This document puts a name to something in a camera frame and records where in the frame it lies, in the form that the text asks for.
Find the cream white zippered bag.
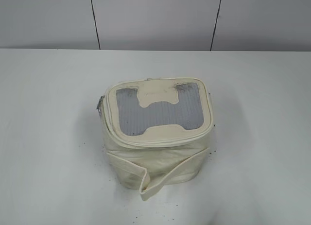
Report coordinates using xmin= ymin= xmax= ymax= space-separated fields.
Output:
xmin=99 ymin=78 xmax=213 ymax=201

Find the metal zipper pull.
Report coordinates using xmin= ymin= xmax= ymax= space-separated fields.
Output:
xmin=96 ymin=96 xmax=104 ymax=114

